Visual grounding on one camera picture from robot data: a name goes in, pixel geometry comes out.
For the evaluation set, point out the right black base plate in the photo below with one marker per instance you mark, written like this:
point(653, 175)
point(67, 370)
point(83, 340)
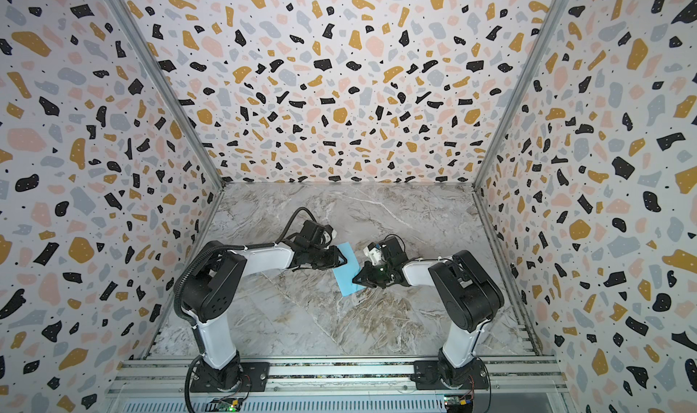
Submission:
point(439, 374)

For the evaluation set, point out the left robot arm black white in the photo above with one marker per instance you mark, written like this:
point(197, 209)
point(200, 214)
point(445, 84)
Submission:
point(205, 291)

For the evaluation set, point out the aluminium corner post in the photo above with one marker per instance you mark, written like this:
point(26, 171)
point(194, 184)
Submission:
point(152, 68)
point(547, 31)

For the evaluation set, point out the left aluminium corner post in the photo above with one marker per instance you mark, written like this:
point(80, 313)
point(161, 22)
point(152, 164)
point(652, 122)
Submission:
point(152, 68)

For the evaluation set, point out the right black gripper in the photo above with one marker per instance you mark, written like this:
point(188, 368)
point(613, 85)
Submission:
point(372, 274)

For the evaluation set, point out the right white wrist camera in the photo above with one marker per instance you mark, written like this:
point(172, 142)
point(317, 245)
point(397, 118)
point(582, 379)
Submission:
point(374, 253)

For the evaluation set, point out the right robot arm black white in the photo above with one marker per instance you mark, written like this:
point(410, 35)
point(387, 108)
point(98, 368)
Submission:
point(470, 297)

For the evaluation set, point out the light blue paper sheet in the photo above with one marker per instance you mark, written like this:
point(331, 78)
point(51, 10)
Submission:
point(345, 273)

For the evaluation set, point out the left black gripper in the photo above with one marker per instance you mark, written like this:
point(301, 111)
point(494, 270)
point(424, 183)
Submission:
point(332, 260)

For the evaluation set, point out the aluminium front rail frame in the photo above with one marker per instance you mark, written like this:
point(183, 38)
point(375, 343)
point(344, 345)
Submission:
point(342, 384)

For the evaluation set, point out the right circuit board with wires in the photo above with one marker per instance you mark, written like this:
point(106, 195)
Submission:
point(459, 403)

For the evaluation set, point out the left green circuit board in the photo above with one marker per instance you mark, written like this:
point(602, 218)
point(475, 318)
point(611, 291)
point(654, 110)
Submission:
point(229, 404)

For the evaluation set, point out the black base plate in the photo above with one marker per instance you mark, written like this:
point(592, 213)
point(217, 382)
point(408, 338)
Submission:
point(236, 377)
point(439, 374)

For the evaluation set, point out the right aluminium corner post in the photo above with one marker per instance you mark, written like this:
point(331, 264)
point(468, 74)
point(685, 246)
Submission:
point(547, 31)

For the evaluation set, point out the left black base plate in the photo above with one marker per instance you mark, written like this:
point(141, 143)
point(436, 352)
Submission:
point(236, 377)

